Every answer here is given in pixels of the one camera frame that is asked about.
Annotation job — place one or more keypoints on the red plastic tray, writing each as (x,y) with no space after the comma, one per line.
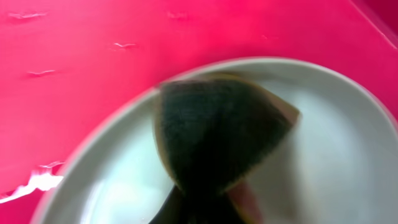
(67,65)

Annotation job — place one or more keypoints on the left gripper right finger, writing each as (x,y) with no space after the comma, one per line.
(245,203)

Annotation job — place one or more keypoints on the green yellow sponge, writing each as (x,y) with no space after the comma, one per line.
(212,131)

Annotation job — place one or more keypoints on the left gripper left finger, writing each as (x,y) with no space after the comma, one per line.
(173,211)

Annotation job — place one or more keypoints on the light blue plate top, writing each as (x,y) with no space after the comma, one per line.
(339,165)

